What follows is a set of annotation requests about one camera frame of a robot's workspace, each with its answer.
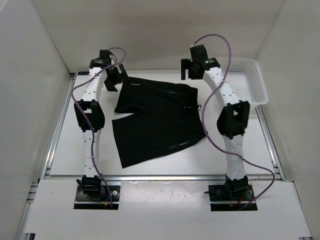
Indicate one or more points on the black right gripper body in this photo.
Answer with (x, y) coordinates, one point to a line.
(192, 74)

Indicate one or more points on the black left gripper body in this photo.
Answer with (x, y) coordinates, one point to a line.
(115, 76)

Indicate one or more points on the black shorts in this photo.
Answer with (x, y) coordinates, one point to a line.
(162, 119)

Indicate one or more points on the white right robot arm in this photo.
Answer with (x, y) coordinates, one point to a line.
(231, 123)

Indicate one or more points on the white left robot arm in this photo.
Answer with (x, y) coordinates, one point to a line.
(91, 120)

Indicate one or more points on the black corner label tag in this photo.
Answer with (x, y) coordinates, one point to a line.
(83, 73)

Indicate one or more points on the white perforated plastic basket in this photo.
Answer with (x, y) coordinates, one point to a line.
(245, 79)

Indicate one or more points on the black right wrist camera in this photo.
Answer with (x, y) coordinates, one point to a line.
(198, 53)

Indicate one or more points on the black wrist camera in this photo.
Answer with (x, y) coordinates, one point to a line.
(105, 55)
(198, 53)

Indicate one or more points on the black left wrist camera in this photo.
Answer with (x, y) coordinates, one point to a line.
(105, 55)

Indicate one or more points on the aluminium table edge rail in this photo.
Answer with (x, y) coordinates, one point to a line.
(219, 177)

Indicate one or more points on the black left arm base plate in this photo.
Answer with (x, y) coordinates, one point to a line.
(85, 200)

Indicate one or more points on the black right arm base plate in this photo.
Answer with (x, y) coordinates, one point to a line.
(231, 198)

